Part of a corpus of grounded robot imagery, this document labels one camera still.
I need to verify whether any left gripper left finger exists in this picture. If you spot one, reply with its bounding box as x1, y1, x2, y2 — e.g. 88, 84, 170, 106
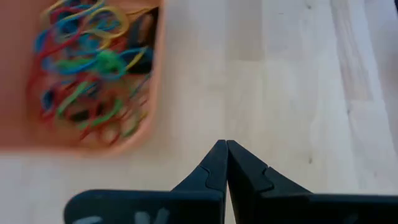
63, 139, 229, 224

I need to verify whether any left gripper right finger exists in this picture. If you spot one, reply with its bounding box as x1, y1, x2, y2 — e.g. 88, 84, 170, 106
227, 139, 398, 224

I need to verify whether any green rubber band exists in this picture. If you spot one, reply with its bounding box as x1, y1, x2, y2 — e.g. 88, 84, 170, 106
95, 49, 127, 75

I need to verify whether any long yellow rubber band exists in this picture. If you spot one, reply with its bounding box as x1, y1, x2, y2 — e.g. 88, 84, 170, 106
82, 5, 131, 40

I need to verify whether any orange plastic bin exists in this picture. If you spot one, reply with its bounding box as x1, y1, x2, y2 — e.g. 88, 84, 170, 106
0, 0, 166, 158

